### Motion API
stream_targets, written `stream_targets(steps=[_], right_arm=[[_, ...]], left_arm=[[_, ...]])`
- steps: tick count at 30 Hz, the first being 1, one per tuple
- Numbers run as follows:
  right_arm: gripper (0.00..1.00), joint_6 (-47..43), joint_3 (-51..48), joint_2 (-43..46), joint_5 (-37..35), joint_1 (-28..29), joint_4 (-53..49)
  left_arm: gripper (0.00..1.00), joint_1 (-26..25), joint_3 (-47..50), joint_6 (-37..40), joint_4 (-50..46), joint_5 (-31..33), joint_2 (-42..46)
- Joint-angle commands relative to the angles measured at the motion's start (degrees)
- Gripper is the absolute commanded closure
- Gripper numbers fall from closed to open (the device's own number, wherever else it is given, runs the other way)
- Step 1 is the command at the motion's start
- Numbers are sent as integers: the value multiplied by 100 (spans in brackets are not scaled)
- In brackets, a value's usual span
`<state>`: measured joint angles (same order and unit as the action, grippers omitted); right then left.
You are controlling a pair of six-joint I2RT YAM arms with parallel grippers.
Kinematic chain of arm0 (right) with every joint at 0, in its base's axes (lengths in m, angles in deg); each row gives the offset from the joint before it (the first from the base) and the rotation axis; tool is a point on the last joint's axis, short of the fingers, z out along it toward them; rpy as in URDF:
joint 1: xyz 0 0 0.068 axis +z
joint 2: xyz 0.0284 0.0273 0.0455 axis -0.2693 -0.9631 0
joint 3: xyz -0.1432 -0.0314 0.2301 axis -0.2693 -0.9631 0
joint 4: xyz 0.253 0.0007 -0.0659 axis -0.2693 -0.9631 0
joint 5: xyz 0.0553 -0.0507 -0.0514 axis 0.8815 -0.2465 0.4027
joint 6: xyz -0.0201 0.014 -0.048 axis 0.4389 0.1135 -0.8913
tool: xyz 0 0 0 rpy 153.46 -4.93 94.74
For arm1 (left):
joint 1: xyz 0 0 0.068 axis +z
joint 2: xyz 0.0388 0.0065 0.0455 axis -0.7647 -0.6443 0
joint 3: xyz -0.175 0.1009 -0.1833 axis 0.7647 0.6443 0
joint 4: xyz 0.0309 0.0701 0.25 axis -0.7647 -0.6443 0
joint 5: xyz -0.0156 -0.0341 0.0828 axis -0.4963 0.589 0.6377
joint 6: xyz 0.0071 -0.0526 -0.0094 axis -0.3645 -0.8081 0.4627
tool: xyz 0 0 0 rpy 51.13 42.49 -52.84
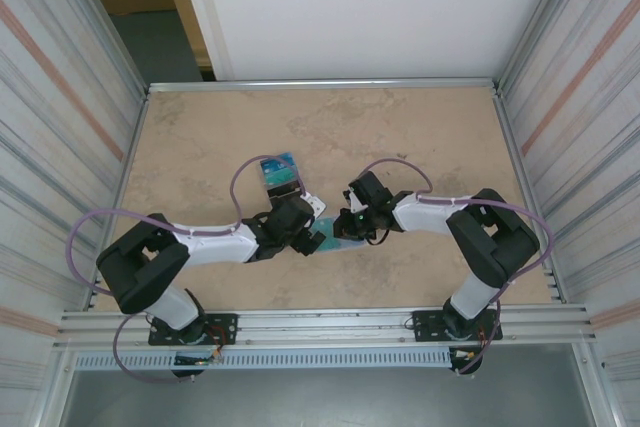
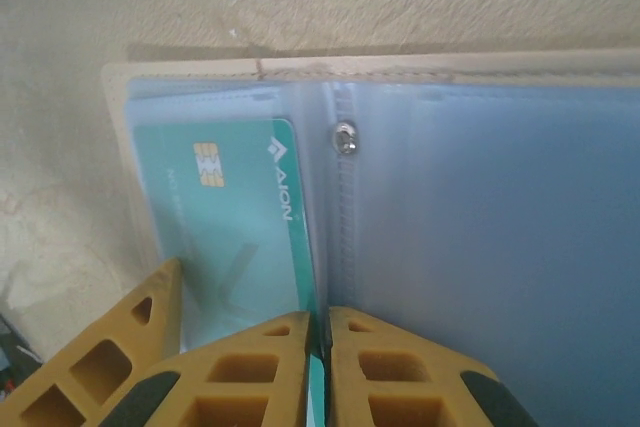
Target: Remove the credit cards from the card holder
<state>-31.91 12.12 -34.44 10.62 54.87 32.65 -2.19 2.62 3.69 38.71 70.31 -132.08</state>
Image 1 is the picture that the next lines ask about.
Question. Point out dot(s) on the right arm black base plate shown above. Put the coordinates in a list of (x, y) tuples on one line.
[(425, 324)]

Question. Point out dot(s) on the thin aluminium table rail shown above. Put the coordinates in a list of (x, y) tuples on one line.
[(320, 85)]

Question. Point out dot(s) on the wide aluminium extrusion rail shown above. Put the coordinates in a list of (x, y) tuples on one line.
[(320, 329)]

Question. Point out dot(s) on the teal credit card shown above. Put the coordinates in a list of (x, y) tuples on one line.
[(330, 237), (282, 178)]

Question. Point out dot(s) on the small controller board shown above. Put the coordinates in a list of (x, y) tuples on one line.
[(465, 354), (197, 359)]

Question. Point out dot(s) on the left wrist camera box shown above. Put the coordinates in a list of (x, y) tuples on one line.
[(315, 203)]

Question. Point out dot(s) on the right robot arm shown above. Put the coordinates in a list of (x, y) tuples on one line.
[(430, 212)]

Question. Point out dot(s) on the white door frame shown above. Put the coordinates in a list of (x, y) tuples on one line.
[(207, 22)]

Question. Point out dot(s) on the beige leather card holder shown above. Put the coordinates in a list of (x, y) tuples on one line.
[(360, 245)]

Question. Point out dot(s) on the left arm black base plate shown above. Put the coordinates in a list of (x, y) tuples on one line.
[(225, 329)]

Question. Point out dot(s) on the aluminium corner post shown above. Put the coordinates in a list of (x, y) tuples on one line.
[(525, 27), (117, 27)]

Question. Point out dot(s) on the black credit card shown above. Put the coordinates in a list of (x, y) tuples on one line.
[(282, 194)]

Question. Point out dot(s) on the aluminium side rail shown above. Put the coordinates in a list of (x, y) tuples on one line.
[(505, 122)]

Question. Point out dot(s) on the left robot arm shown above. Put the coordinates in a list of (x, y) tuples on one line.
[(215, 244)]

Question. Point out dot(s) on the blue credit card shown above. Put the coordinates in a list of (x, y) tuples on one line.
[(277, 163)]

